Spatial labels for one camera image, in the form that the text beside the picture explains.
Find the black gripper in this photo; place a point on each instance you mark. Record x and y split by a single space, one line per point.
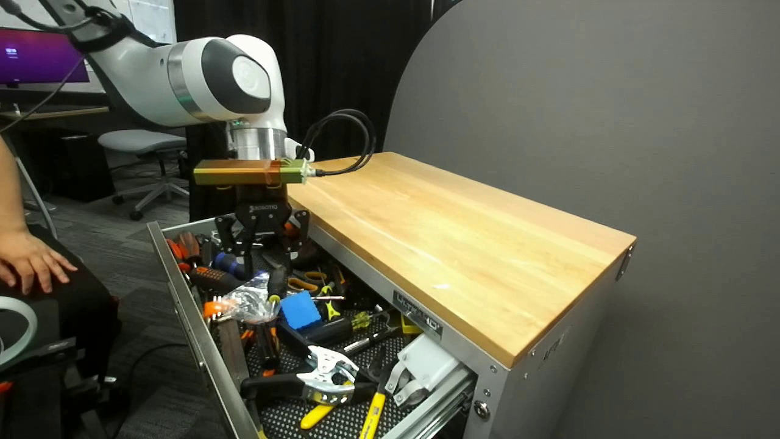
261 201

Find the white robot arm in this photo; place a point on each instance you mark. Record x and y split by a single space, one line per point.
161 82

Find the person's bare hand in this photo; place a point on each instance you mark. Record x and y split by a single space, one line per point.
33 260

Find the clear plastic bag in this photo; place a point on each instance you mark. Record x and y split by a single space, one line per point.
244 299

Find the orange black tool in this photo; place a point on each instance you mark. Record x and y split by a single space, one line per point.
182 249

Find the blue foam block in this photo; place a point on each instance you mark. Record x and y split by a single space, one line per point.
301 310

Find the silver clamp pliers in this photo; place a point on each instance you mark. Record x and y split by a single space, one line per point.
330 368

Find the grey office chair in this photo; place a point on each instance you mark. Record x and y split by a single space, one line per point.
143 143

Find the grey tool cabinet wooden top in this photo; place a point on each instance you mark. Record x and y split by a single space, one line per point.
455 235

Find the black computer tower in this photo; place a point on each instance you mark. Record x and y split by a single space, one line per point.
76 167

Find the black curtain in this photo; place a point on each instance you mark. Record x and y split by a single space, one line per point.
349 56

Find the person's black trouser leg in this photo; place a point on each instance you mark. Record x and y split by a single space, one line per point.
76 325

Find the white plastic box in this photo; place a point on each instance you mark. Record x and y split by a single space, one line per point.
423 368

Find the clear plastic tube loop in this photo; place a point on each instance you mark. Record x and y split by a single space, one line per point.
33 325

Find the wooden office desk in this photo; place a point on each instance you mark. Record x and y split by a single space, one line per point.
49 114

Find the monitor with purple screen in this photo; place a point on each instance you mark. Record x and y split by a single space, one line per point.
39 56

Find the grey rounded backdrop panel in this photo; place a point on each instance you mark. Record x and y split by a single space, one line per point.
650 122

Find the gold green wrist camera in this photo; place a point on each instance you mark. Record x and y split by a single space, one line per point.
244 172

